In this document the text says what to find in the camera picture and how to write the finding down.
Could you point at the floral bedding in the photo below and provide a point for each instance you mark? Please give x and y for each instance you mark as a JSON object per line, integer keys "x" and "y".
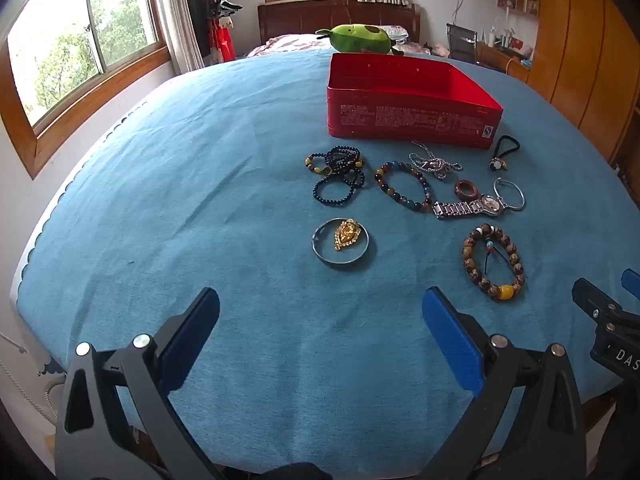
{"x": 285, "y": 45}

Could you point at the wooden wardrobe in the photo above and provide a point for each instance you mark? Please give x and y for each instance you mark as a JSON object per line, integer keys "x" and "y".
{"x": 580, "y": 45}

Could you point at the silver wristwatch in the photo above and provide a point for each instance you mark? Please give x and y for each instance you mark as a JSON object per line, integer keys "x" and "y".
{"x": 457, "y": 208}

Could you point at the dark blue bead strand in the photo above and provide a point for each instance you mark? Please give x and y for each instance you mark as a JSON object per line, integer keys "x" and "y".
{"x": 345, "y": 180}

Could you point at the large wooden frame window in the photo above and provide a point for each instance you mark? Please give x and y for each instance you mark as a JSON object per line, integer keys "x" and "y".
{"x": 75, "y": 40}

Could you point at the wide silver bangle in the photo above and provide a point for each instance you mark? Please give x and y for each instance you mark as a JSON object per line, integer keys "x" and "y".
{"x": 340, "y": 262}

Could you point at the pink plush toy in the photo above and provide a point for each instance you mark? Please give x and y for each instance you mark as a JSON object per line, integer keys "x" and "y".
{"x": 441, "y": 50}

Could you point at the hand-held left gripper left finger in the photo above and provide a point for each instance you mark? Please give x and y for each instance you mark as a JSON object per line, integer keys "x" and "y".
{"x": 192, "y": 340}

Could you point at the dark wooden headboard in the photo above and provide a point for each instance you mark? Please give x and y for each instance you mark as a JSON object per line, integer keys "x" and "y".
{"x": 300, "y": 17}

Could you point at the coat rack with clothes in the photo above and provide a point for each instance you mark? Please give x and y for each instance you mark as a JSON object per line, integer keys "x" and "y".
{"x": 215, "y": 25}

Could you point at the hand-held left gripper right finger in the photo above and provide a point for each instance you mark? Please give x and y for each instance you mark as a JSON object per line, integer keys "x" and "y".
{"x": 450, "y": 340}

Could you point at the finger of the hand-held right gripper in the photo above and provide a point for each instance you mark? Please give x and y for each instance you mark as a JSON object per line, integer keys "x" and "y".
{"x": 590, "y": 297}
{"x": 632, "y": 284}

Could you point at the thin silver bangle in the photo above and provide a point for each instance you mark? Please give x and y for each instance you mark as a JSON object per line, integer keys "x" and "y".
{"x": 521, "y": 200}

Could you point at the green avocado plush toy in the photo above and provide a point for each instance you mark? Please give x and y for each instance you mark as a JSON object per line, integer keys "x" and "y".
{"x": 357, "y": 38}

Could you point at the black chair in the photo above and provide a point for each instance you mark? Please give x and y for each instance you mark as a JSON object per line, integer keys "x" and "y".
{"x": 460, "y": 45}

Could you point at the gold pendant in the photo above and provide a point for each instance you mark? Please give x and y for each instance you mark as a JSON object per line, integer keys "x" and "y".
{"x": 346, "y": 235}

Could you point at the red tin box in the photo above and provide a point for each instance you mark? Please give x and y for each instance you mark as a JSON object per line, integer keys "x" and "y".
{"x": 400, "y": 120}

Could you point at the wooden desk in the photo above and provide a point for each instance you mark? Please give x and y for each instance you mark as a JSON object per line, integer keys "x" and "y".
{"x": 500, "y": 60}

